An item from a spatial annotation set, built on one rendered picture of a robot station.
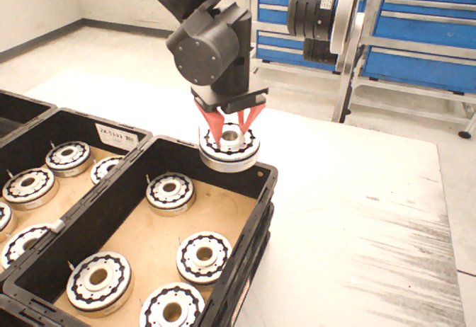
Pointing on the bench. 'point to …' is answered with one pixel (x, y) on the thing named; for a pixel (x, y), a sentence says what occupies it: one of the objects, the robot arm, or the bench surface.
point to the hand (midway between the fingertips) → (229, 133)
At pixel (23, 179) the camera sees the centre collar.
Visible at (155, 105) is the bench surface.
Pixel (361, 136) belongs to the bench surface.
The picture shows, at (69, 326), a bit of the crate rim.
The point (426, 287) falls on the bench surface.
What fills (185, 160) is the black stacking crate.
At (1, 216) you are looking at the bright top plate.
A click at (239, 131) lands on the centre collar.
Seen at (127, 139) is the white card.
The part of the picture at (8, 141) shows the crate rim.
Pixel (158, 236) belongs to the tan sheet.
